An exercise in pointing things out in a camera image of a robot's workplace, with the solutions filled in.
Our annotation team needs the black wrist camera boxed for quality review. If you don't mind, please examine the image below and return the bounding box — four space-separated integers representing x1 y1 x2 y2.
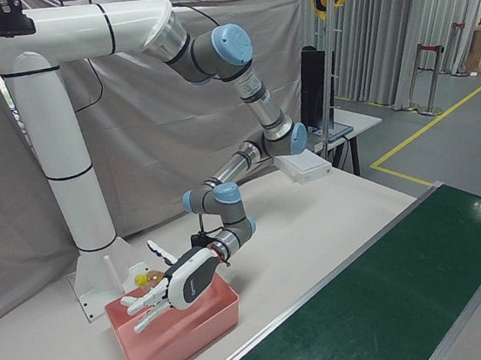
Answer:
189 231 215 252

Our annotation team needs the white desk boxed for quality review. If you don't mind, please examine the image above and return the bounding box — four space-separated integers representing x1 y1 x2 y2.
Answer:
301 103 390 181

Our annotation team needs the white flat box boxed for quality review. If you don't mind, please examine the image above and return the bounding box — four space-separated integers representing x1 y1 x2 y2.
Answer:
275 146 336 187

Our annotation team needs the pink plastic basket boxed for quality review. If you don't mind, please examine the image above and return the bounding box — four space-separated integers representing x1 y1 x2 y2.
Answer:
102 270 248 360

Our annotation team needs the grey pleated curtain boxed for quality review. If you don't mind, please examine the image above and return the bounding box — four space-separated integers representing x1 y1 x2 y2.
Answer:
301 0 481 121

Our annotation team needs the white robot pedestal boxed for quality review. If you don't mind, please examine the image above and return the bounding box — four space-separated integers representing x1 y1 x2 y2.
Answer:
0 0 211 333

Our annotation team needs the grey fabric backdrop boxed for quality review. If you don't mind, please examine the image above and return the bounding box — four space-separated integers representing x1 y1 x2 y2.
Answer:
0 0 341 329

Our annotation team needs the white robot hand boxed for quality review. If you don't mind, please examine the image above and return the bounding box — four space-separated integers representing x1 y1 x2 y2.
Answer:
113 231 229 336

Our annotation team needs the green conveyor belt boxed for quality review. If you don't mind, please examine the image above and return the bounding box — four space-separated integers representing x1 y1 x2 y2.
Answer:
163 176 481 360

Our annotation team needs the black computer monitor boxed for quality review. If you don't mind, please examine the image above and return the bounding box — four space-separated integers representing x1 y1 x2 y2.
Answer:
294 44 342 132

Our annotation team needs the chrome queue stanchion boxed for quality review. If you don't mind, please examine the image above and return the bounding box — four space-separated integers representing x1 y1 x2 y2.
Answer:
410 44 454 119
399 44 433 113

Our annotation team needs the orange drink bottle yellow cap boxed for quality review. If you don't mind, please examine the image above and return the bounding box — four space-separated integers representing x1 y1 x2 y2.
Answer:
132 268 169 289

